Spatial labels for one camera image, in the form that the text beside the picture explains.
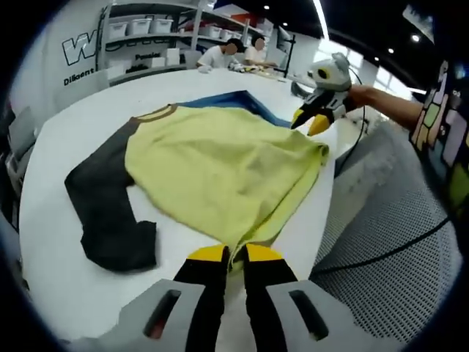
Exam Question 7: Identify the assorted small work items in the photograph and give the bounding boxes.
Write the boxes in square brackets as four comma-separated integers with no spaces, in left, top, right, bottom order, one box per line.
[229,64,283,76]

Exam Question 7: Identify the ceiling spot lights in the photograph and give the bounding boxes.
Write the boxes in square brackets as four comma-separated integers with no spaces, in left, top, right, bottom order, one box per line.
[262,3,422,63]

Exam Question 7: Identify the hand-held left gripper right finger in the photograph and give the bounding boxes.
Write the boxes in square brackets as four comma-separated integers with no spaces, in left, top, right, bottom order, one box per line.
[243,242,371,352]

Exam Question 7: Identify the grey mesh office chair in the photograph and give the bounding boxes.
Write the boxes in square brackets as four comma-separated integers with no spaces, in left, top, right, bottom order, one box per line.
[309,120,462,345]

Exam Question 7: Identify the ceiling strip light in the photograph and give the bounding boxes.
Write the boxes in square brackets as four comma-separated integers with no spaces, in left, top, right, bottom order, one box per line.
[313,0,330,40]

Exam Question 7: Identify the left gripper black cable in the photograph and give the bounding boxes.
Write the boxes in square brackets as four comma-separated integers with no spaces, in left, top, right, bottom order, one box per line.
[310,216,451,276]

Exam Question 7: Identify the monitor on black stand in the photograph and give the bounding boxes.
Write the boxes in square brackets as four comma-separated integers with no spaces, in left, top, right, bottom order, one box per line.
[276,25,297,78]

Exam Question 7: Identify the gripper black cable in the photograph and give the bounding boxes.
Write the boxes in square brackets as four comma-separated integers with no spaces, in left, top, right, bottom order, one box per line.
[310,216,451,276]
[333,65,369,175]

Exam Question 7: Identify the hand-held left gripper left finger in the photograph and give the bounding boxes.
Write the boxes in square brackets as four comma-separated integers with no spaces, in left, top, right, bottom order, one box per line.
[117,243,231,352]

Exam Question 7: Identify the metal shelf rack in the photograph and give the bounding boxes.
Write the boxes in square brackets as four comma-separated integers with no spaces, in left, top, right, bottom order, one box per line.
[98,1,265,80]

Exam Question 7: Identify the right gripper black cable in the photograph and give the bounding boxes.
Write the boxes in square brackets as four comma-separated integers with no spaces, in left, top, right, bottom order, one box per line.
[333,65,369,175]

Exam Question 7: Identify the yellow blue grey garment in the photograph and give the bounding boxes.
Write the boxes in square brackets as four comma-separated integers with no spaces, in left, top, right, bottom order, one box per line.
[64,89,330,274]

